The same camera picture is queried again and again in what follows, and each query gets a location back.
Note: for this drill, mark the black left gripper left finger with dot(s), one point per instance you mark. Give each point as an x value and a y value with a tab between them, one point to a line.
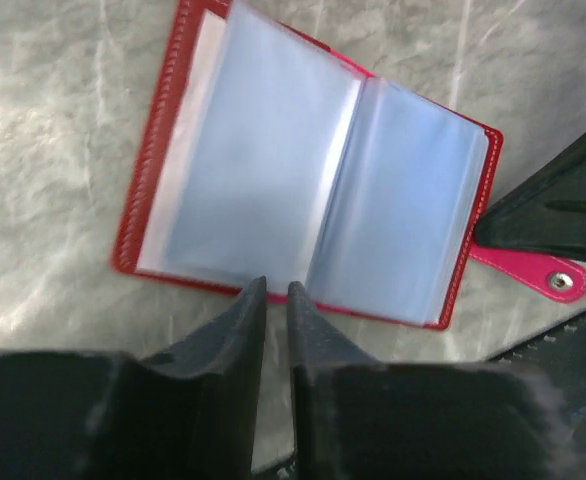
187	412

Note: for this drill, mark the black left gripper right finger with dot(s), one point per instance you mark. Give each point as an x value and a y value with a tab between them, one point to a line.
359	418

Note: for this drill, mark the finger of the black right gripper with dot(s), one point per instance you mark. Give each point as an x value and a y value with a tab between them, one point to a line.
546	213

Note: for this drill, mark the red leather card holder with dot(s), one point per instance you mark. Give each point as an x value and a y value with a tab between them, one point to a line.
268	154

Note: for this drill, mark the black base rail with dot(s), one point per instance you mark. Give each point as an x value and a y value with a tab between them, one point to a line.
561	352

